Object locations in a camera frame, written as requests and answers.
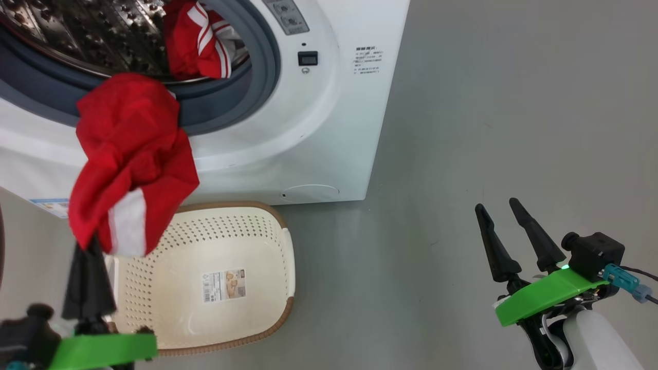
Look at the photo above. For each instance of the cream perforated laundry basket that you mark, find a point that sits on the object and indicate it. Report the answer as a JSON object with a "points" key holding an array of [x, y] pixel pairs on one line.
{"points": [[169, 298]]}

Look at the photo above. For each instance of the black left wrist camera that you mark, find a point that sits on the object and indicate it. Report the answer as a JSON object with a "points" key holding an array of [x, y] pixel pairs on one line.
{"points": [[25, 334]]}

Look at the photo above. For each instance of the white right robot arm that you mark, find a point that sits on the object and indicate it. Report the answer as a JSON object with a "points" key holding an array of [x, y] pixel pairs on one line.
{"points": [[596, 344]]}

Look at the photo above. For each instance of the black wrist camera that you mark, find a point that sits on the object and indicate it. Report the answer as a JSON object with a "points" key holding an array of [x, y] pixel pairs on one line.
{"points": [[25, 334], [596, 252]]}

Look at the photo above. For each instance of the white front-load washing machine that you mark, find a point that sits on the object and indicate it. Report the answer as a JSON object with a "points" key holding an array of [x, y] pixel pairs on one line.
{"points": [[308, 128]]}

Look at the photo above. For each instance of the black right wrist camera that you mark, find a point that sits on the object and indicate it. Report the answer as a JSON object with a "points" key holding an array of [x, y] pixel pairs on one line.
{"points": [[596, 252]]}

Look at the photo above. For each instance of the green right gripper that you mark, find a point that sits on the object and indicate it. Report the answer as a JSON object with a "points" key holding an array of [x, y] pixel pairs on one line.
{"points": [[545, 295]]}

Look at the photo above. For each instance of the blue energy label sticker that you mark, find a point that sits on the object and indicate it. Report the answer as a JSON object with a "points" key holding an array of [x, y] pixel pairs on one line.
{"points": [[51, 208]]}

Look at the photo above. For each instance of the red and white garment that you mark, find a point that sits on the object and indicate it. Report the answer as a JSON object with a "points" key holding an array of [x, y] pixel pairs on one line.
{"points": [[128, 144]]}

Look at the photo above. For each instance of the printed paper product label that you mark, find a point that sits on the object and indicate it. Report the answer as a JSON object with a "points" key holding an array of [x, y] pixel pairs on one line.
{"points": [[223, 285]]}

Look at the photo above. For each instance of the grey warning sticker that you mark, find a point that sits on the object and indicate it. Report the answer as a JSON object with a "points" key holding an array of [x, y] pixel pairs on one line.
{"points": [[287, 15]]}

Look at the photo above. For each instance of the round white filter cover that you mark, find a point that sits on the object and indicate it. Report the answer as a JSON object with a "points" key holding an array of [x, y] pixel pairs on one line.
{"points": [[311, 192]]}

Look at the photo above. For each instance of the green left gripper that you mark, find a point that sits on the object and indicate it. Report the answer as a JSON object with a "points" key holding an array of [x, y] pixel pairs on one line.
{"points": [[103, 352]]}

